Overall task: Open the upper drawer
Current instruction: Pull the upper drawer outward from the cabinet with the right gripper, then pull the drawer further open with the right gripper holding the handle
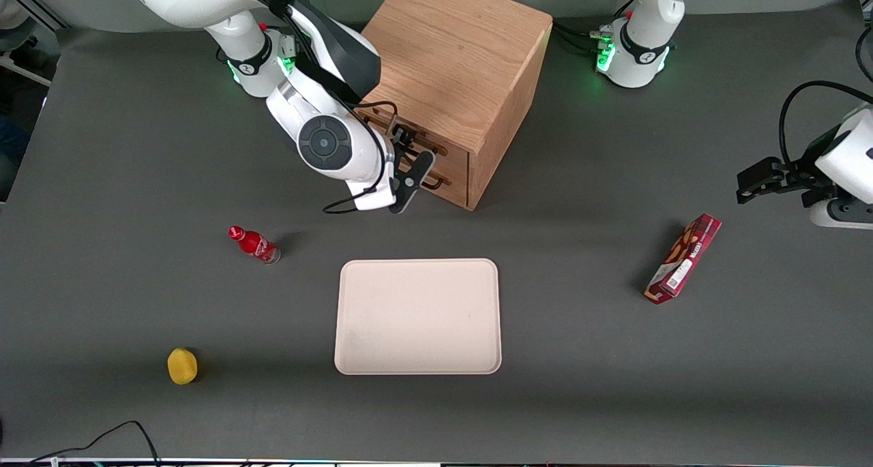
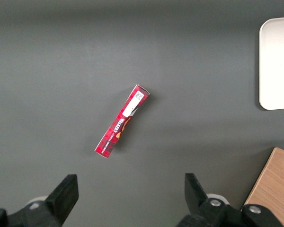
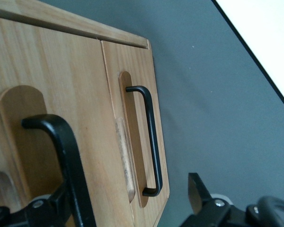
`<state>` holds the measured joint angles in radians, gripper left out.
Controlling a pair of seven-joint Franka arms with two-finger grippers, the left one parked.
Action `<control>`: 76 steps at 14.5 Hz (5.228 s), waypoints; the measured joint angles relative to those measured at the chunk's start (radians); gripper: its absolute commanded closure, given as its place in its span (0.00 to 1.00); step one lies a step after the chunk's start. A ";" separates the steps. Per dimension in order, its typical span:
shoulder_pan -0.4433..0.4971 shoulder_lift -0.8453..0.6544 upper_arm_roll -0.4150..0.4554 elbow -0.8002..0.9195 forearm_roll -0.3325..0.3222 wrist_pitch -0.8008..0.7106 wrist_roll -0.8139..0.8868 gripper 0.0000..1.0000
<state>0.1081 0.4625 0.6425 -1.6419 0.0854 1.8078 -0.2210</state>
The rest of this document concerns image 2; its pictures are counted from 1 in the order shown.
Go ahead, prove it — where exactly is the red tartan shortbread box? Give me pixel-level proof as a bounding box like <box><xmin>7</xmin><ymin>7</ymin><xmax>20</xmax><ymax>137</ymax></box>
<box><xmin>94</xmin><ymin>84</ymin><xmax>151</xmax><ymax>160</ymax></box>

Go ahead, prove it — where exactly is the white rounded plastic tray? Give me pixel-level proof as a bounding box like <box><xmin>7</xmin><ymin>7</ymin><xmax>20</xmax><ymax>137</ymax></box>
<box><xmin>259</xmin><ymin>16</ymin><xmax>284</xmax><ymax>111</ymax></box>

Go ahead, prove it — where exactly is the wooden board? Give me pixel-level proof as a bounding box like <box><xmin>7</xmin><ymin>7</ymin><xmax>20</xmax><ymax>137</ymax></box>
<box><xmin>240</xmin><ymin>147</ymin><xmax>284</xmax><ymax>227</ymax></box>

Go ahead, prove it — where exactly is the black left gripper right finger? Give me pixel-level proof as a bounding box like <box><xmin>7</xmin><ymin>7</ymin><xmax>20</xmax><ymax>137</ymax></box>
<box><xmin>176</xmin><ymin>173</ymin><xmax>284</xmax><ymax>227</ymax></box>

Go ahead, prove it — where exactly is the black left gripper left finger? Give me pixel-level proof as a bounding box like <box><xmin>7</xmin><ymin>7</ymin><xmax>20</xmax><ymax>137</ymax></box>
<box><xmin>0</xmin><ymin>174</ymin><xmax>80</xmax><ymax>227</ymax></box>

